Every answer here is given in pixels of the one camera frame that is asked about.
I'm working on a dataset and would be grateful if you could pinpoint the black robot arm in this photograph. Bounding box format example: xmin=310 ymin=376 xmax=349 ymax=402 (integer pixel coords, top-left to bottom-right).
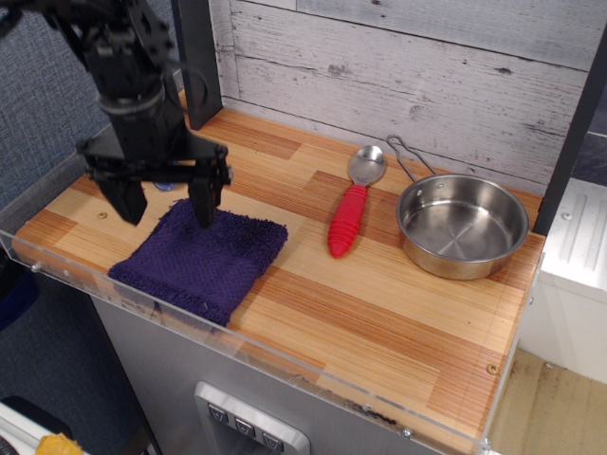
xmin=1 ymin=1 xmax=232 ymax=228

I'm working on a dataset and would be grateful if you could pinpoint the dark grey right post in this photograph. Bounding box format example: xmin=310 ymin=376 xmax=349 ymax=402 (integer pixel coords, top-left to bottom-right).
xmin=533 ymin=29 xmax=606 ymax=236

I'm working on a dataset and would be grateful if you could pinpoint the dark grey left post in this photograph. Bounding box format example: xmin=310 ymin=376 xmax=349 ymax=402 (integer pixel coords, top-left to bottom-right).
xmin=172 ymin=0 xmax=223 ymax=130

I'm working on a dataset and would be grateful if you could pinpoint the silver dispenser button panel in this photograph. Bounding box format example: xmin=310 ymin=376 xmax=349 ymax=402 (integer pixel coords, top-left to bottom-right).
xmin=194 ymin=381 xmax=311 ymax=454

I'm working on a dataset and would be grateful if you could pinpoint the red handled metal spoon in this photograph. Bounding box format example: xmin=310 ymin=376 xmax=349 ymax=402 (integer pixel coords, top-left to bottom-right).
xmin=327 ymin=145 xmax=385 ymax=259

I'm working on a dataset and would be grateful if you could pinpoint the clear acrylic guard rail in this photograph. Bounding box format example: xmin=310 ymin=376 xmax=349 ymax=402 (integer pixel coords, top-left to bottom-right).
xmin=1 ymin=118 xmax=543 ymax=454

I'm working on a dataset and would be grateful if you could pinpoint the small blue can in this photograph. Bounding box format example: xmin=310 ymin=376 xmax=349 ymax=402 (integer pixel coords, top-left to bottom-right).
xmin=154 ymin=182 xmax=176 ymax=191

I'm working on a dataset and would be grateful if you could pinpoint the silver toy fridge cabinet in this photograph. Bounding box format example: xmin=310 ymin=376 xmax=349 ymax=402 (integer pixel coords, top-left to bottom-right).
xmin=94 ymin=299 xmax=480 ymax=454

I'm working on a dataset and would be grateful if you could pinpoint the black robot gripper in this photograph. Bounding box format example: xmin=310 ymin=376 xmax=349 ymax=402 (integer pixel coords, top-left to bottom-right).
xmin=78 ymin=82 xmax=233 ymax=228

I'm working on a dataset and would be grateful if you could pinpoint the dark grey post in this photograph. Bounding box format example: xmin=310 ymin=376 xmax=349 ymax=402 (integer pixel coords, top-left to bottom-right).
xmin=533 ymin=29 xmax=606 ymax=236
xmin=172 ymin=0 xmax=223 ymax=130

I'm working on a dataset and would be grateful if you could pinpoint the purple towel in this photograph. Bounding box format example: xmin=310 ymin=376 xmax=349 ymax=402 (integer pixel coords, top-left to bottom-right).
xmin=108 ymin=199 xmax=288 ymax=326

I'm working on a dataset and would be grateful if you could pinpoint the stainless steel pot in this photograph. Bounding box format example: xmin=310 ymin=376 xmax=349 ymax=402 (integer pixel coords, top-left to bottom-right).
xmin=386 ymin=135 xmax=529 ymax=281

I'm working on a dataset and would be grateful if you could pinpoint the white side cabinet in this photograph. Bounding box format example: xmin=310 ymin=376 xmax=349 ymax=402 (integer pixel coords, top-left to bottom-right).
xmin=519 ymin=178 xmax=606 ymax=383

